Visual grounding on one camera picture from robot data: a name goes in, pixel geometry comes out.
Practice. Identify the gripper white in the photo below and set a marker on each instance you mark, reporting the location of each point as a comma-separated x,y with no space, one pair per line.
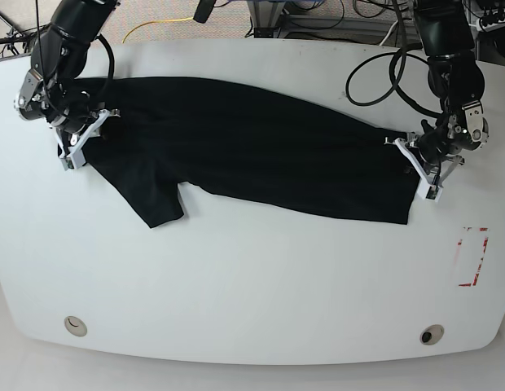
70,146
432,166

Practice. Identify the black T-shirt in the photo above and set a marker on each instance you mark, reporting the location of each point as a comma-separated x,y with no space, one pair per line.
249,144

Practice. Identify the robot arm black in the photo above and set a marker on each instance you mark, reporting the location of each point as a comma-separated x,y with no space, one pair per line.
454,77
49,90

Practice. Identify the red tape rectangle marker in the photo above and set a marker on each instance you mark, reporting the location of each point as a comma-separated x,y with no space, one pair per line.
469,255

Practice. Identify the white power strip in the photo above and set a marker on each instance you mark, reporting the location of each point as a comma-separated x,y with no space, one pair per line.
491,20

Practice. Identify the aluminium table leg profile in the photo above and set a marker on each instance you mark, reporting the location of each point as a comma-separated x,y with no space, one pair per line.
265,17

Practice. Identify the right table cable grommet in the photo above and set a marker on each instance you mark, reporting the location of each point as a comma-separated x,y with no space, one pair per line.
432,334

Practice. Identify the table cable grommet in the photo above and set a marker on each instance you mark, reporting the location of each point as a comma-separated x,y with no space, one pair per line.
432,334
75,326

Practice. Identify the left table cable grommet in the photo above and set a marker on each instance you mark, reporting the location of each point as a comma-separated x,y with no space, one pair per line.
75,326

